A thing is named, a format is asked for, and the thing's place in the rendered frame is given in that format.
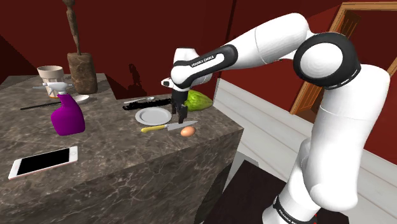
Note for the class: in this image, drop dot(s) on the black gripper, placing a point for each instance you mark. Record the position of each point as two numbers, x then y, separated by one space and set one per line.
179 97

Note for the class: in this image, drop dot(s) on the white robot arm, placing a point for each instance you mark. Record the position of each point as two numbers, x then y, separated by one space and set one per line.
341 124

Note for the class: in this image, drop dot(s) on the brown egg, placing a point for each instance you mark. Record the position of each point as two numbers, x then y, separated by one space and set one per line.
188 131

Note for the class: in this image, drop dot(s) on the green lettuce head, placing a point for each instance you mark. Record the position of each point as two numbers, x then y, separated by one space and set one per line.
200 101

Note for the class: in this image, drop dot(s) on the white round plate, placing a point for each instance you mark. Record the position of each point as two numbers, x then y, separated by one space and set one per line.
152 116

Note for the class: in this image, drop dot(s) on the black long brush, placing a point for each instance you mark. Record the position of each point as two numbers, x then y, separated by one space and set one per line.
145 104

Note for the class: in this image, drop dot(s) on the silver fork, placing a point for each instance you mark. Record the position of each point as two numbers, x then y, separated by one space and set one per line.
139 100

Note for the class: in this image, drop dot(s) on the brown wooden statue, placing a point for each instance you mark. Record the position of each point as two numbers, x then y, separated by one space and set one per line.
82 73

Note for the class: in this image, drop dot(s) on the dark robot stand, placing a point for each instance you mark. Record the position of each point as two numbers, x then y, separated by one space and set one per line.
248 192

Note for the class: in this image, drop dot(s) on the purple spray bottle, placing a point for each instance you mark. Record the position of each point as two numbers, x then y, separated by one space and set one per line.
68 119

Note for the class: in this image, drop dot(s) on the beige cup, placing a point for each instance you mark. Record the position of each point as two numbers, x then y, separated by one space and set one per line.
51 76

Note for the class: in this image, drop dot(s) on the black thin stick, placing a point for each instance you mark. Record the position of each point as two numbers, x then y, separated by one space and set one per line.
37 106

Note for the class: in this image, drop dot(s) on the white smartphone with black screen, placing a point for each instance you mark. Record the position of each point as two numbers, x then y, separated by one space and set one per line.
43 162

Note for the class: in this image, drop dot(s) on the wooden door frame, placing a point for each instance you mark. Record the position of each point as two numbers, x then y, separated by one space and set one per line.
305 99

